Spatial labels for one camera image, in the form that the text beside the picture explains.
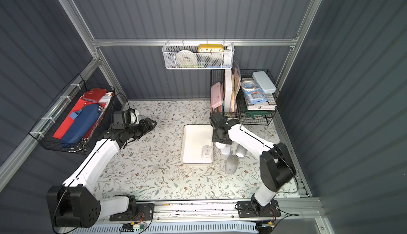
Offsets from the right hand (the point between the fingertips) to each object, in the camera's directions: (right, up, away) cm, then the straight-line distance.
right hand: (223, 141), depth 88 cm
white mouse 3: (+2, -7, +5) cm, 8 cm away
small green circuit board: (-44, -35, -18) cm, 59 cm away
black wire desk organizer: (+16, +15, +11) cm, 25 cm away
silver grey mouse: (+11, -8, +8) cm, 16 cm away
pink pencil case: (-3, +28, +18) cm, 34 cm away
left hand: (-38, +9, -6) cm, 40 cm away
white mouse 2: (-2, -1, -4) cm, 5 cm away
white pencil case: (+27, +36, +12) cm, 47 cm away
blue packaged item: (+19, +26, +3) cm, 32 cm away
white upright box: (+3, +29, +3) cm, 29 cm away
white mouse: (+4, -13, -1) cm, 13 cm away
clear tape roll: (+16, +33, +9) cm, 38 cm away
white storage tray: (-17, +1, +12) cm, 21 cm away
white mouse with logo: (-10, -8, +1) cm, 12 cm away
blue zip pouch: (-66, +13, -17) cm, 69 cm away
